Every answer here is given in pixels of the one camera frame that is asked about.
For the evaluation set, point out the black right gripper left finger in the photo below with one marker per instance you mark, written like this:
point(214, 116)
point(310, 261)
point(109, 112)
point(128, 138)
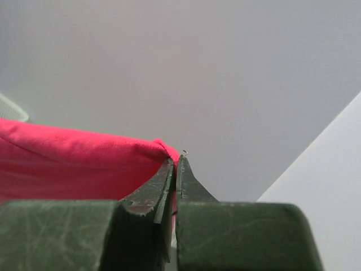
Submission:
point(152, 201)

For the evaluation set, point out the crimson red t-shirt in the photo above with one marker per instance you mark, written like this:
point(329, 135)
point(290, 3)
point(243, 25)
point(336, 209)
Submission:
point(49, 163)

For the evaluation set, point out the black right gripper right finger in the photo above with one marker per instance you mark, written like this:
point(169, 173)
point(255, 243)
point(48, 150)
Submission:
point(187, 187)

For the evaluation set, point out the white perforated plastic basket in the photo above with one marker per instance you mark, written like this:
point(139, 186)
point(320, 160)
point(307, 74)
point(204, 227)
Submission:
point(11, 111)

